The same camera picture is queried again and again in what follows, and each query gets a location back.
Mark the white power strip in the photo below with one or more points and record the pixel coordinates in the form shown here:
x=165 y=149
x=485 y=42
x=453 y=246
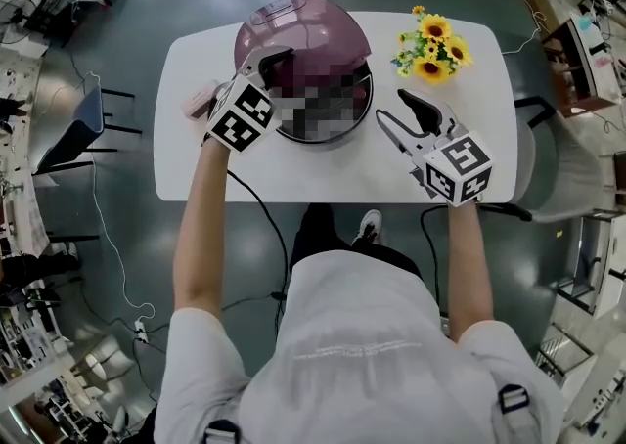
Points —
x=141 y=329

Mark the person's white shoe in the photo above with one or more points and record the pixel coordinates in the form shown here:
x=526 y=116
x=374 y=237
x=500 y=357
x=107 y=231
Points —
x=368 y=227

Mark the person's white shirt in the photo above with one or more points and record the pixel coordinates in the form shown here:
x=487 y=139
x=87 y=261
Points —
x=362 y=359

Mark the grey chair with black legs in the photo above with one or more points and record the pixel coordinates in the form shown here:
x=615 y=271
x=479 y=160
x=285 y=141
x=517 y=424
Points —
x=562 y=173

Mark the person's right forearm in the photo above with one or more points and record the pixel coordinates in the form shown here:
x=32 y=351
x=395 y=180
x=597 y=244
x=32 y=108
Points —
x=469 y=271

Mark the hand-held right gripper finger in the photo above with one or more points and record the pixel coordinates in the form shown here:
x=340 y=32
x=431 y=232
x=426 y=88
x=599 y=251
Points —
x=393 y=129
x=423 y=112

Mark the round stool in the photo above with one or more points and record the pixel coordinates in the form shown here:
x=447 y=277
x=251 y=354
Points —
x=95 y=366

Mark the blue chair with black legs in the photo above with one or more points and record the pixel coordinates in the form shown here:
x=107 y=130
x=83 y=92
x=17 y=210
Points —
x=73 y=131

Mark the rice cooker base with pot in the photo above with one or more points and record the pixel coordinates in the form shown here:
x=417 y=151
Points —
x=320 y=117

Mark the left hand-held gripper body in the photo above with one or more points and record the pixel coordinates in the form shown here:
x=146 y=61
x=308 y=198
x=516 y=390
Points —
x=239 y=117

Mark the person's black trousers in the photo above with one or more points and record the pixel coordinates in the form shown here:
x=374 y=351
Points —
x=318 y=232

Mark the yellow sunflower bouquet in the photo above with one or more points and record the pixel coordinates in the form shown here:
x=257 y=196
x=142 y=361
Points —
x=435 y=48

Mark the purple rice cooker lid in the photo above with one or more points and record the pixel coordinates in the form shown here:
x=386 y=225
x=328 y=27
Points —
x=313 y=33

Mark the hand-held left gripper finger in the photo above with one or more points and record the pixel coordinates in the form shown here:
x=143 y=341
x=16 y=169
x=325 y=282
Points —
x=254 y=59
x=274 y=65

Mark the standing floor fan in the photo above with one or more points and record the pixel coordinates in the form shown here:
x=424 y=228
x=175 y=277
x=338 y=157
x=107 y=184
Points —
x=13 y=16

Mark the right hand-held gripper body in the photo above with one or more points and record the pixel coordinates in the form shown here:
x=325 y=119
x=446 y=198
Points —
x=460 y=168

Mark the person's left forearm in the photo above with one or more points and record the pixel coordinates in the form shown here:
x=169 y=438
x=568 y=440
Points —
x=200 y=227

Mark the brown wooden desk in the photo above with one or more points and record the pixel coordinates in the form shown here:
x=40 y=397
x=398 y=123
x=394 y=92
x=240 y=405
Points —
x=579 y=75

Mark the small pink box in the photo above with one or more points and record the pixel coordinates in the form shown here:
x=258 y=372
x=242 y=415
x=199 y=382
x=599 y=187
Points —
x=198 y=102

